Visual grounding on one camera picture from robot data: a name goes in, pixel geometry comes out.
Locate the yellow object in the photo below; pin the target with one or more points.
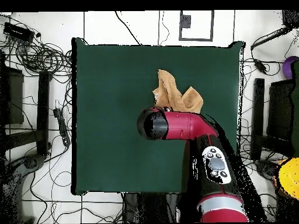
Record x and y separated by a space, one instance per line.
289 175

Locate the dark green object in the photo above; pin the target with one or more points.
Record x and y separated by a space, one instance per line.
296 116

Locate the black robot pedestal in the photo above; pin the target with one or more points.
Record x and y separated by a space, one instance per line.
149 207

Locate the black network switch box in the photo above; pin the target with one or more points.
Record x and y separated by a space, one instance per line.
18 32

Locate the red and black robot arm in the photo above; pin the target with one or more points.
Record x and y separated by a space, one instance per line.
182 126

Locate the dark green table cloth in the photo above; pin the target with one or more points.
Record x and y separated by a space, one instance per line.
105 93

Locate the grey tripod base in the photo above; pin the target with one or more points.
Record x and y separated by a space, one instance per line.
30 163
265 166

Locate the purple ball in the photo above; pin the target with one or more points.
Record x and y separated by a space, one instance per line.
288 67

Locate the grey square floor frame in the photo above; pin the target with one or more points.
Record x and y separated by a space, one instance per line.
196 39

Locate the black stand frame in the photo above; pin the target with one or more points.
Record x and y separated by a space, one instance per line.
43 105
258 105

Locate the black power adapter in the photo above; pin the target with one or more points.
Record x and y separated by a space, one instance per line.
260 66

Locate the black corner box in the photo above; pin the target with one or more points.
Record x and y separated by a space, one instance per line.
290 17

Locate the black power strip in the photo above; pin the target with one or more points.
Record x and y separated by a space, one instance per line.
62 127

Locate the small grey box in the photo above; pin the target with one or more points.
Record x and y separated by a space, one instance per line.
185 21

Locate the tan terry towel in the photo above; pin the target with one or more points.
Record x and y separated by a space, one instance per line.
170 93

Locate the black rod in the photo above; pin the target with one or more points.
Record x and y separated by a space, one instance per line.
271 36

